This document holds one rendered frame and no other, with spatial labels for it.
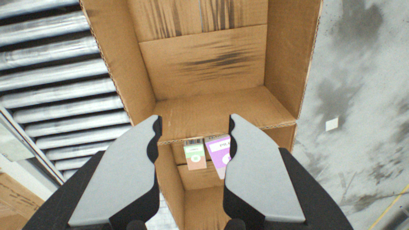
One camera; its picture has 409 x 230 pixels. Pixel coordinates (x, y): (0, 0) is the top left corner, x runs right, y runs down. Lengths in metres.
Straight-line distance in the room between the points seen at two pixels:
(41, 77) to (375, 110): 2.52
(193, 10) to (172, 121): 0.23
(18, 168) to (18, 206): 0.18
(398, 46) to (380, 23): 0.31
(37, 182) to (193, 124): 0.92
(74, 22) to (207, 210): 0.69
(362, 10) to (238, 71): 1.43
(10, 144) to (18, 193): 0.28
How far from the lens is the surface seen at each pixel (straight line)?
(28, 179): 1.14
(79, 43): 0.63
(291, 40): 0.35
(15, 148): 1.00
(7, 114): 0.91
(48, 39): 0.84
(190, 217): 0.67
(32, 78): 0.76
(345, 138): 2.44
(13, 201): 1.17
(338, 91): 1.95
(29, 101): 0.81
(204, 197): 0.70
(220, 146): 0.47
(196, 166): 0.55
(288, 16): 0.36
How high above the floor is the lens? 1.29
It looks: 57 degrees down
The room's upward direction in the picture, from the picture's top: 171 degrees clockwise
